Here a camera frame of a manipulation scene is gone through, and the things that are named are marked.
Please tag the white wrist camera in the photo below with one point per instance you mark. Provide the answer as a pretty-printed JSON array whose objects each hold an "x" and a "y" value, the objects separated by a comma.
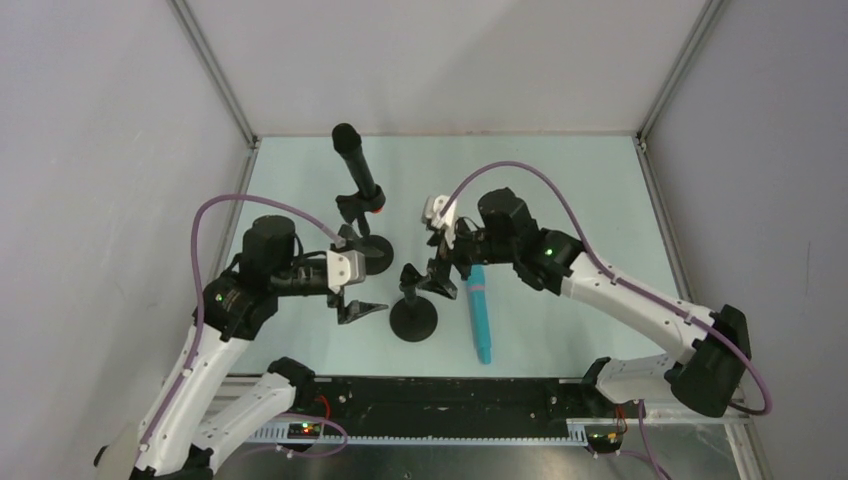
[
  {"x": 344, "y": 268},
  {"x": 439, "y": 216}
]

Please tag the white slotted cable duct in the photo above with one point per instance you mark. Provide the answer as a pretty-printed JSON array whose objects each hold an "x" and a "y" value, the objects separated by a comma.
[{"x": 284, "y": 433}]

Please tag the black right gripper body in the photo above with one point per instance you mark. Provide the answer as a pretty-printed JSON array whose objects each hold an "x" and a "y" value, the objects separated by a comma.
[{"x": 442, "y": 263}]

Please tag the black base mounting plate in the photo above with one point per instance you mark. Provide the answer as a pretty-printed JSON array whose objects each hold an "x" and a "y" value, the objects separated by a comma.
[{"x": 385, "y": 405}]

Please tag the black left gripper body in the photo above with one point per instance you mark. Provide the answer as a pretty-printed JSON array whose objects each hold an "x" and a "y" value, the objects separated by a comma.
[{"x": 338, "y": 298}]

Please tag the right controller board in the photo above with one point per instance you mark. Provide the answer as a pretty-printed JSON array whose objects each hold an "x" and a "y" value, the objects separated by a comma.
[{"x": 604, "y": 443}]

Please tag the black microphone orange tip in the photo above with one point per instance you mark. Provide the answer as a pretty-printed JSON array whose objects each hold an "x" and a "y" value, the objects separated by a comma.
[{"x": 347, "y": 143}]

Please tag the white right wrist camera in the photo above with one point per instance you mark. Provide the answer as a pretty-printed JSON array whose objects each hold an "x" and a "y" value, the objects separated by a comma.
[{"x": 439, "y": 216}]

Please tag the black microphone stand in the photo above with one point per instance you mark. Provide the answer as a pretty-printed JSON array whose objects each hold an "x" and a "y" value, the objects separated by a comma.
[
  {"x": 413, "y": 318},
  {"x": 368, "y": 232}
]

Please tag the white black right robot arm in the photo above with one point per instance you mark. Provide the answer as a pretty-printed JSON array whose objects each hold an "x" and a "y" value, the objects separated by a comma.
[{"x": 705, "y": 352}]

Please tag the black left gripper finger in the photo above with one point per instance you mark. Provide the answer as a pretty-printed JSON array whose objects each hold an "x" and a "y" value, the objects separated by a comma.
[
  {"x": 355, "y": 310},
  {"x": 350, "y": 239}
]

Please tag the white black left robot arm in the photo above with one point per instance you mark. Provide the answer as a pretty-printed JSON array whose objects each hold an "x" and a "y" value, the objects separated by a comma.
[{"x": 176, "y": 439}]

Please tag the controller board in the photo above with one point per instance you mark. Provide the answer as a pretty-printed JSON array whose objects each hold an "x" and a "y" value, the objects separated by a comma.
[
  {"x": 604, "y": 443},
  {"x": 305, "y": 430}
]

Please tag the blue microphone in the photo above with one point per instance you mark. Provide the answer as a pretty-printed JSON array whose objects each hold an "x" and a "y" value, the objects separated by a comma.
[{"x": 476, "y": 293}]

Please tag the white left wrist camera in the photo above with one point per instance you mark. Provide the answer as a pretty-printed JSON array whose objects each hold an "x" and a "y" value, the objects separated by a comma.
[{"x": 344, "y": 268}]

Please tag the left controller board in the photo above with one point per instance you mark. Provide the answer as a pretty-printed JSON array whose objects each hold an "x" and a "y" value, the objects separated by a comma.
[{"x": 305, "y": 430}]

